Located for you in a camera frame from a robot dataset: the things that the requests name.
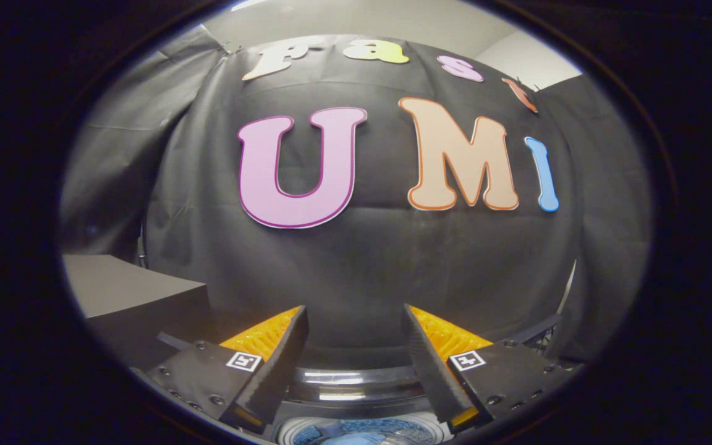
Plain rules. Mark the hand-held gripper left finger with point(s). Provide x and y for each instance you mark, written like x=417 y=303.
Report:
x=269 y=383

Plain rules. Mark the black backdrop cloth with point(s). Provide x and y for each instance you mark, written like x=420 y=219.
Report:
x=362 y=278

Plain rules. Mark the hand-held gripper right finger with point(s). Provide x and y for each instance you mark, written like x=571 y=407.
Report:
x=433 y=377

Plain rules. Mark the white cabinet with dark top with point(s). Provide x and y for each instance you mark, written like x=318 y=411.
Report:
x=121 y=284

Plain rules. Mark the light blue cloth garment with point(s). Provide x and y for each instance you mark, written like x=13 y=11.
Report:
x=353 y=439

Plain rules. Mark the dark washing machine lid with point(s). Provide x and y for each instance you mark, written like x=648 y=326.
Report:
x=356 y=386

